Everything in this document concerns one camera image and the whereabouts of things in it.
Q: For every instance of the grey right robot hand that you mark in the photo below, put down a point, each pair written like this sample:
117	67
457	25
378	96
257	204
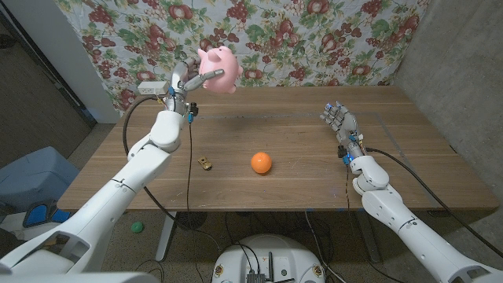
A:
346	125

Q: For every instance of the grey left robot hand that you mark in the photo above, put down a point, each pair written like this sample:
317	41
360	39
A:
178	82

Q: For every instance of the pink plastic piggy bank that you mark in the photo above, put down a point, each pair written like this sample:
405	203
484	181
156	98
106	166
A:
226	63

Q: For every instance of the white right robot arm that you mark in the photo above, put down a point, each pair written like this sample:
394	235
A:
393	212

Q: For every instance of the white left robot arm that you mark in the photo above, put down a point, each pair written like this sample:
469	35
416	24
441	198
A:
129	177

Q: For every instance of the gold toy car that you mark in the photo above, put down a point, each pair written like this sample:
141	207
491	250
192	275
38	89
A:
204	163

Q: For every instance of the white power strip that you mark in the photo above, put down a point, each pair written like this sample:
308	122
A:
151	87

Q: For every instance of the orange fruit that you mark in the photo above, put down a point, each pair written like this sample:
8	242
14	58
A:
261	162

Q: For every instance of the floral fruit print backdrop cloth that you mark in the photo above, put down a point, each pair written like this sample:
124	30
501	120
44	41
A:
294	39

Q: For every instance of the metal table leg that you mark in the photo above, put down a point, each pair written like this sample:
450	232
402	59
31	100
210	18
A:
369	239
165	239

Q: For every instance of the black round fan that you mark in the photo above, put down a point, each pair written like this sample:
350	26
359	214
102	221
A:
194	220

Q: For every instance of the white robot torso base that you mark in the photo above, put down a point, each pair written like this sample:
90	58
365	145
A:
271	255

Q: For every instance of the green ball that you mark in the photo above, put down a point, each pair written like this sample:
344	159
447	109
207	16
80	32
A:
137	227

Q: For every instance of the dark brown door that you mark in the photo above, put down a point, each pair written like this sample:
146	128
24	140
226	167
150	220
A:
27	86

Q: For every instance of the blue grey storage box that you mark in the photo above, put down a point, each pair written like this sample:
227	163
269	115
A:
35	177

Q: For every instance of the blue black floor item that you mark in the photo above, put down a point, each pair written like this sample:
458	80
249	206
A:
39	214

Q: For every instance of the white robot torso panel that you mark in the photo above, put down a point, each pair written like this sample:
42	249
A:
78	278

